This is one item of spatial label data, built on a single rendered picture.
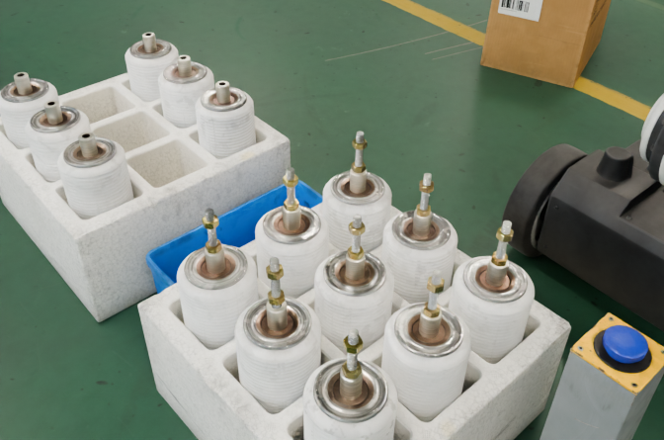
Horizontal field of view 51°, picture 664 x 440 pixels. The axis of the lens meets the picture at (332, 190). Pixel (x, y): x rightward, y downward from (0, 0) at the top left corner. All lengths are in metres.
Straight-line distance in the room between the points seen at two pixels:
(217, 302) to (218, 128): 0.40
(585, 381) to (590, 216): 0.42
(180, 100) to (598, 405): 0.82
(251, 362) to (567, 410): 0.33
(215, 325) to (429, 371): 0.26
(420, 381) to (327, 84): 1.06
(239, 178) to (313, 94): 0.56
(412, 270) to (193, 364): 0.29
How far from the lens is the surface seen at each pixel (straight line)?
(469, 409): 0.82
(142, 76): 1.33
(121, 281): 1.14
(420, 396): 0.80
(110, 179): 1.06
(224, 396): 0.82
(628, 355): 0.72
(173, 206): 1.11
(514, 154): 1.53
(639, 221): 1.11
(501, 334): 0.86
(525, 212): 1.16
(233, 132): 1.15
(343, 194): 0.95
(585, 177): 1.13
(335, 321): 0.84
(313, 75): 1.76
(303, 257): 0.88
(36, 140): 1.16
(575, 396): 0.76
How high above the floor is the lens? 0.84
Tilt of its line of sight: 38 degrees down
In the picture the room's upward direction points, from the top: 1 degrees clockwise
